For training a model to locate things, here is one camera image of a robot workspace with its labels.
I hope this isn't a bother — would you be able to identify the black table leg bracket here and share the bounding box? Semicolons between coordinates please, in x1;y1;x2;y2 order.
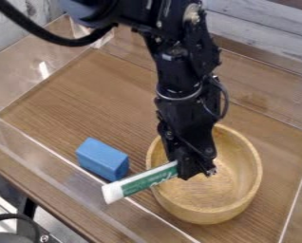
16;197;61;243

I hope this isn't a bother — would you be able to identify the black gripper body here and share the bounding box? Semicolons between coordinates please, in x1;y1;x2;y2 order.
152;75;231;159

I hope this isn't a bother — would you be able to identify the brown wooden bowl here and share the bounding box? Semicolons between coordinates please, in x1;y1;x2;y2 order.
151;124;263;225

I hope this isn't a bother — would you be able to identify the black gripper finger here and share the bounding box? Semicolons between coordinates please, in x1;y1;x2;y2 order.
167;146;216;180

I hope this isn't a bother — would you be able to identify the green Expo marker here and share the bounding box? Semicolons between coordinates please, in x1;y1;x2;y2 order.
101;161;177;204

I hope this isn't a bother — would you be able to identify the blue rectangular block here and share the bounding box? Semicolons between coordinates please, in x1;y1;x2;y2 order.
76;138;129;181

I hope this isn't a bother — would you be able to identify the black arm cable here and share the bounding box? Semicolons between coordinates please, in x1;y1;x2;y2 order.
0;0;118;47

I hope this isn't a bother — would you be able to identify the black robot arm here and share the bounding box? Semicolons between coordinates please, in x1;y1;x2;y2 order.
60;0;228;180

